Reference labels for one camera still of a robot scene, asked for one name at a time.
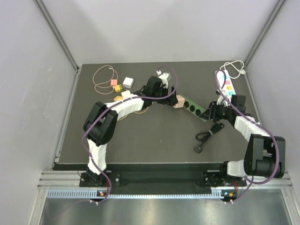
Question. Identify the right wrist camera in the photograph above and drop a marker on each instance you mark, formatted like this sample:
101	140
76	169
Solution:
222	99

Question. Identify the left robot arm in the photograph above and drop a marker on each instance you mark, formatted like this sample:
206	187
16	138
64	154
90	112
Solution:
100	124

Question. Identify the orange small charger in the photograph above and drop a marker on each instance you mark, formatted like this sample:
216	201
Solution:
118	98

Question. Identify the green power strip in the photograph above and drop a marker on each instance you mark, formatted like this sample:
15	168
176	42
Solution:
194	108

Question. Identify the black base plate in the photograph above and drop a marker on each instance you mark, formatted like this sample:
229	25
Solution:
177	178

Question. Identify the white power strip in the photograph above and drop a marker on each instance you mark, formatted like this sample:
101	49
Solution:
225	83

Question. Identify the pink giraffe cube charger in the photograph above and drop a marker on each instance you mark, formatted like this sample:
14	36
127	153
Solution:
180	103

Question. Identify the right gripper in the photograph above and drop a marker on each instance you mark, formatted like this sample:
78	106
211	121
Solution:
213	108

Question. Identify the white square charger plug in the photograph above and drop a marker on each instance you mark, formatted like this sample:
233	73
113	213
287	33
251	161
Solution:
126	94

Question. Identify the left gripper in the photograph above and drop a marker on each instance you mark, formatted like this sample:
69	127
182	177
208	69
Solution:
170	101

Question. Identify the grey slotted cable duct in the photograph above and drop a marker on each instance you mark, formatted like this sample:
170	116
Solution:
99	194

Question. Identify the pink charger plug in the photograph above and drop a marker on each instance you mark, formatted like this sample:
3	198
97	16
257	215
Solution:
114	82

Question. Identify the yellow charger plug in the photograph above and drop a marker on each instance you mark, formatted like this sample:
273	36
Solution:
118	88

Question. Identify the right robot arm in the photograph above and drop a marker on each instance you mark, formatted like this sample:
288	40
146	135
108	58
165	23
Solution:
265	154

